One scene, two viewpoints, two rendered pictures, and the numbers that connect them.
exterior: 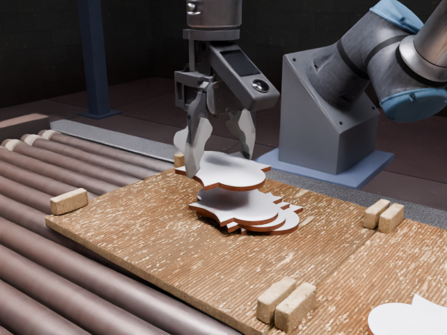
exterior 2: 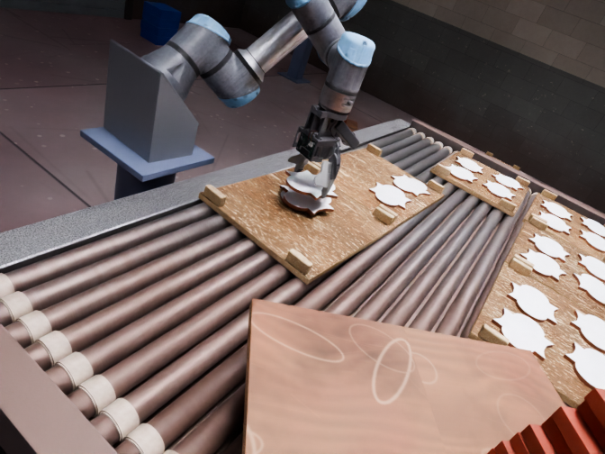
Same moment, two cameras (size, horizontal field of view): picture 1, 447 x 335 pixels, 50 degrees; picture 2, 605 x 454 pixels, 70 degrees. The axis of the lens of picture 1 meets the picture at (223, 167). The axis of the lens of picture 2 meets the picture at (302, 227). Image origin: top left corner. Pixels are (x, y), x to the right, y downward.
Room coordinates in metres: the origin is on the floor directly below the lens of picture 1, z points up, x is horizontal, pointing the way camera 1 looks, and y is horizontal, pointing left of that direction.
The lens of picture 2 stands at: (0.86, 0.95, 1.48)
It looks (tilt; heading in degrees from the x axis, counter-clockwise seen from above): 32 degrees down; 258
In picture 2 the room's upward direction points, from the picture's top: 21 degrees clockwise
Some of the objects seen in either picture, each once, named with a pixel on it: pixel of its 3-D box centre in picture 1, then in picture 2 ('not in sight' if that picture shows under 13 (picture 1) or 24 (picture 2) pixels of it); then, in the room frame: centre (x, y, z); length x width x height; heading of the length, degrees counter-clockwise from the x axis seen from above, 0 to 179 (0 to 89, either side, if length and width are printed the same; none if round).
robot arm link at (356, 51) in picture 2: not in sight; (349, 63); (0.68, 0.01, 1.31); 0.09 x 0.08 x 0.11; 102
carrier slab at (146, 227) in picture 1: (219, 220); (303, 213); (0.66, 0.01, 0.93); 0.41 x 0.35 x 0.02; 50
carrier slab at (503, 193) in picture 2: not in sight; (483, 177); (-0.14, -0.64, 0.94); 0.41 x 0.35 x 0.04; 54
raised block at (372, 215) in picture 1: (376, 213); (311, 167); (0.64, -0.23, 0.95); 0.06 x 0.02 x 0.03; 140
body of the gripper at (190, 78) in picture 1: (211, 71); (321, 132); (0.69, 0.02, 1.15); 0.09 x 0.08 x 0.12; 39
